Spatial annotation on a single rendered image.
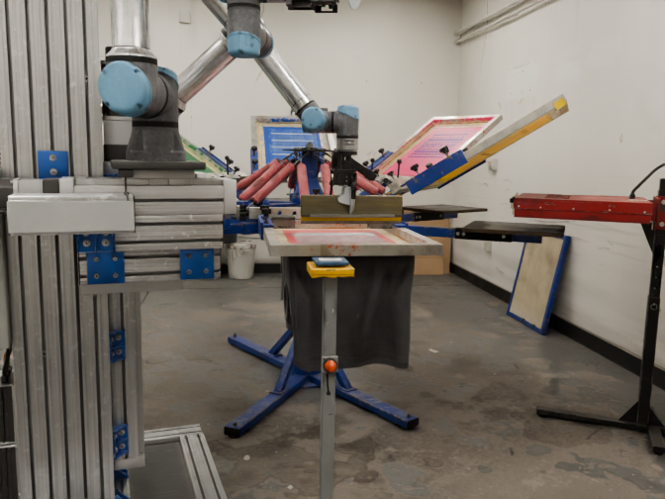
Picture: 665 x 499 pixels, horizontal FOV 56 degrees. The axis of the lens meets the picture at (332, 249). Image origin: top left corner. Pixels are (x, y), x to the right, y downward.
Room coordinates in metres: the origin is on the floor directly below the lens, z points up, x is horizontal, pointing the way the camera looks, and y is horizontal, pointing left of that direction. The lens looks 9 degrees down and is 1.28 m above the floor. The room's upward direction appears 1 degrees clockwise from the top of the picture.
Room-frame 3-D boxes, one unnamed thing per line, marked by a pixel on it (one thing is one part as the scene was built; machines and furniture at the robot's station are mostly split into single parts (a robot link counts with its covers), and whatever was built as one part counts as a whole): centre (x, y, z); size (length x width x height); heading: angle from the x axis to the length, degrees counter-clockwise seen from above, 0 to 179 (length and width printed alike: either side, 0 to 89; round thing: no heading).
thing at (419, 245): (2.45, -0.03, 0.97); 0.79 x 0.58 x 0.04; 9
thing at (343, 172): (2.19, -0.04, 1.23); 0.09 x 0.08 x 0.12; 99
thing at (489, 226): (3.25, -0.49, 0.91); 1.34 x 0.40 x 0.08; 69
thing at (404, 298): (2.16, -0.07, 0.74); 0.45 x 0.03 x 0.43; 99
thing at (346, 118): (2.19, -0.04, 1.39); 0.09 x 0.08 x 0.11; 85
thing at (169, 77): (1.64, 0.46, 1.42); 0.13 x 0.12 x 0.14; 174
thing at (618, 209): (2.98, -1.19, 1.06); 0.61 x 0.46 x 0.12; 69
